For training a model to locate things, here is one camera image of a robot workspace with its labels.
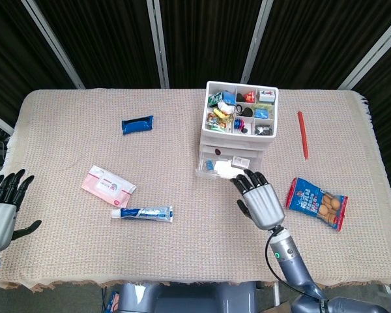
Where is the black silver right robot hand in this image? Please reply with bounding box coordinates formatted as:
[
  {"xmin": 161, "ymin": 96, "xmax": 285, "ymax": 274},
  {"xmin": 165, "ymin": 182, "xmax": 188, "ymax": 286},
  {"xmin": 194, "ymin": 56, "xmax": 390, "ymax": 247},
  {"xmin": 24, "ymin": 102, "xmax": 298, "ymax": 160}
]
[{"xmin": 230, "ymin": 168, "xmax": 286, "ymax": 231}]

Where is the small white cardboard box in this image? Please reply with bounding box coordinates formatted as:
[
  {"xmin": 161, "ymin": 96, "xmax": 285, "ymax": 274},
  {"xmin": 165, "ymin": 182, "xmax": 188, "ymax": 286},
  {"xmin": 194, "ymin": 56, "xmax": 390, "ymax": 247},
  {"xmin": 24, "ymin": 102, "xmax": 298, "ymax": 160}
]
[{"xmin": 231, "ymin": 156, "xmax": 250, "ymax": 169}]

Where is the clear drawer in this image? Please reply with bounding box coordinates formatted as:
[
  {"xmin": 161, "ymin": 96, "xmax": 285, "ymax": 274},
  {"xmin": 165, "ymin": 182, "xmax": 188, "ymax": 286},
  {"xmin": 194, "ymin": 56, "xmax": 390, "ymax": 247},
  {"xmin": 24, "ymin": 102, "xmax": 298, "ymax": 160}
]
[{"xmin": 195, "ymin": 143, "xmax": 265, "ymax": 179}]

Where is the white plastic drawer organizer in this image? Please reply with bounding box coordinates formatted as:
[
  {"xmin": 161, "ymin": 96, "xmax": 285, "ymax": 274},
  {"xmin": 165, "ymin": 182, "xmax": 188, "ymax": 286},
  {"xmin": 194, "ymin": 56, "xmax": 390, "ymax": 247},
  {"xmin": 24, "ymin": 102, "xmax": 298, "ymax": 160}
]
[{"xmin": 198, "ymin": 80, "xmax": 280, "ymax": 158}]

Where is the white blue small box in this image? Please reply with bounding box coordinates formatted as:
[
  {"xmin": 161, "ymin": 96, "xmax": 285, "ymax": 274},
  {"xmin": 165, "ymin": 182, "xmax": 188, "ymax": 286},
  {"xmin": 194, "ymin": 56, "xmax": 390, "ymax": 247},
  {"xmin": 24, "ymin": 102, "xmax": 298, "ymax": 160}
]
[{"xmin": 258, "ymin": 90, "xmax": 277, "ymax": 104}]

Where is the blue red cookie bag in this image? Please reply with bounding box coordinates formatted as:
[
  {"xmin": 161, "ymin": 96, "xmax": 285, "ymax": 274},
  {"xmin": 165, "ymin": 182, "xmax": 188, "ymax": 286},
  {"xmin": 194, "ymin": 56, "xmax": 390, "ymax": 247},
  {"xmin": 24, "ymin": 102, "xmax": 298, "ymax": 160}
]
[{"xmin": 285, "ymin": 177, "xmax": 349, "ymax": 232}]

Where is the white paper sheet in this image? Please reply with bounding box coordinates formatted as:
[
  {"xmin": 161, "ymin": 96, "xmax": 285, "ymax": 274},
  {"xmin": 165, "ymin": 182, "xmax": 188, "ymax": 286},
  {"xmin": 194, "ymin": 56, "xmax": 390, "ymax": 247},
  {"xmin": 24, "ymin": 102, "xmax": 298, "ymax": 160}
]
[{"xmin": 213, "ymin": 159, "xmax": 242, "ymax": 179}]

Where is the orange-red stick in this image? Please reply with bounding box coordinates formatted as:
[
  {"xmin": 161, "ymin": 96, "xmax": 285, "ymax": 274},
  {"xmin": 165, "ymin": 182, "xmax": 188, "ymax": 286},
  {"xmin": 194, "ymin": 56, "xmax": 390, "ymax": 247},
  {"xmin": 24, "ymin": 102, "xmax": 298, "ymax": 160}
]
[{"xmin": 297, "ymin": 111, "xmax": 310, "ymax": 160}]

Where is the colourful foil candy packet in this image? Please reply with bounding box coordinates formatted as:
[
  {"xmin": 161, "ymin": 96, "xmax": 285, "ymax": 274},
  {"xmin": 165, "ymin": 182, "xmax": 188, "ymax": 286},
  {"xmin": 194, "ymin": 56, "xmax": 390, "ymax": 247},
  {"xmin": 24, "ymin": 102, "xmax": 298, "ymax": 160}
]
[{"xmin": 207, "ymin": 113, "xmax": 231, "ymax": 131}]

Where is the brown cardboard piece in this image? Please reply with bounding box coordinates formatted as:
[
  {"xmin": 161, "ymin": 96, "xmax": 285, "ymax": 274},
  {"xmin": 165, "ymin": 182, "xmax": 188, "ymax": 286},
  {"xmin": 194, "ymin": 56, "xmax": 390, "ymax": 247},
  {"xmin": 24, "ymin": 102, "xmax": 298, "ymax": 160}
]
[{"xmin": 272, "ymin": 300, "xmax": 294, "ymax": 313}]

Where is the white crumpled tissue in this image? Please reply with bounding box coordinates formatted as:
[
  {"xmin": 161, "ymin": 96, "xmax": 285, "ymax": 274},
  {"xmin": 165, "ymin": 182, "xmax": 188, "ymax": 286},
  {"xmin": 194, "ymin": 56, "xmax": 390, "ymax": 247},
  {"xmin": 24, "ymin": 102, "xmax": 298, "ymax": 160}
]
[{"xmin": 217, "ymin": 100, "xmax": 237, "ymax": 114}]

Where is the pink wet wipes pack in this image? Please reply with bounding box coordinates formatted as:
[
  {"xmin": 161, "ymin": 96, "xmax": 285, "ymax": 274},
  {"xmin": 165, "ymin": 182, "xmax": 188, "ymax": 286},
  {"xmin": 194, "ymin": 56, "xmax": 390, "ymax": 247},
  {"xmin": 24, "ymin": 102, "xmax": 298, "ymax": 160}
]
[{"xmin": 81, "ymin": 164, "xmax": 137, "ymax": 208}]

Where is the grey-blue robot torso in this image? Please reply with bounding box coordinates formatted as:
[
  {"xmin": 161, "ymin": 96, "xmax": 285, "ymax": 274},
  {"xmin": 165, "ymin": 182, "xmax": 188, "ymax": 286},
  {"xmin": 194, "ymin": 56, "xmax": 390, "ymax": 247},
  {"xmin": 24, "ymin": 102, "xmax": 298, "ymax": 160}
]
[{"xmin": 117, "ymin": 282, "xmax": 258, "ymax": 313}]

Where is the blue white toothpaste tube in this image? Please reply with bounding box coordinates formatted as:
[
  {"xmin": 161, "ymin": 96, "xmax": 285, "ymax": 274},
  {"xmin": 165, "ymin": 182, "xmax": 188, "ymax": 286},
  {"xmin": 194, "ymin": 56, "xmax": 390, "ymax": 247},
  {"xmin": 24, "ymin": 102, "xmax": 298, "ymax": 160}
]
[{"xmin": 111, "ymin": 205, "xmax": 174, "ymax": 224}]

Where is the beige woven tablecloth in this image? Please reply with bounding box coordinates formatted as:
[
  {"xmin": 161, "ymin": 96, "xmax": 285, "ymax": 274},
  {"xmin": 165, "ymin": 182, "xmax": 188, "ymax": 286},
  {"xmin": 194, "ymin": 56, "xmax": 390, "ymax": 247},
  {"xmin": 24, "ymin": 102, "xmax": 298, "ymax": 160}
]
[{"xmin": 0, "ymin": 87, "xmax": 391, "ymax": 293}]

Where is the blue orange floor packet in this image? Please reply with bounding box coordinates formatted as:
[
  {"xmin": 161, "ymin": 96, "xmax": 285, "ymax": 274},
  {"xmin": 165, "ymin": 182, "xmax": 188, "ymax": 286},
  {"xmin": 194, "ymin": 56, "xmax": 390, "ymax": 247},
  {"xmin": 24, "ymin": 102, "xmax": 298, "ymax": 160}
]
[{"xmin": 106, "ymin": 291, "xmax": 121, "ymax": 313}]

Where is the blue snack packet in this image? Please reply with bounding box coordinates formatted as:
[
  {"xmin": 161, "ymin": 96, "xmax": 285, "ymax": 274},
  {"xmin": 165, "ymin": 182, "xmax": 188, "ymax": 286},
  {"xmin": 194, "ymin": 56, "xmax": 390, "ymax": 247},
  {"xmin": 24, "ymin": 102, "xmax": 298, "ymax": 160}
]
[{"xmin": 121, "ymin": 115, "xmax": 154, "ymax": 136}]

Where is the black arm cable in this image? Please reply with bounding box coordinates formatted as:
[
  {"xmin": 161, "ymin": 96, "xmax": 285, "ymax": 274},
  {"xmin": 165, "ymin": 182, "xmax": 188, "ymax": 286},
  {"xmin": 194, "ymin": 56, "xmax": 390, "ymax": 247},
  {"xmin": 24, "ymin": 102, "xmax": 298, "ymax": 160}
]
[{"xmin": 265, "ymin": 228, "xmax": 326, "ymax": 301}]

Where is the grey partition post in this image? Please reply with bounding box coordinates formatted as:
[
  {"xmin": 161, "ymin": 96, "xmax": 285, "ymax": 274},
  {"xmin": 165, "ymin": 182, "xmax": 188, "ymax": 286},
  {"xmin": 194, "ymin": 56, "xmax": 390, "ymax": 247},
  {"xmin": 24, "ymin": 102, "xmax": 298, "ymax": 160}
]
[
  {"xmin": 22, "ymin": 0, "xmax": 85, "ymax": 89},
  {"xmin": 146, "ymin": 0, "xmax": 170, "ymax": 89},
  {"xmin": 338, "ymin": 19, "xmax": 391, "ymax": 91},
  {"xmin": 240, "ymin": 0, "xmax": 274, "ymax": 82}
]

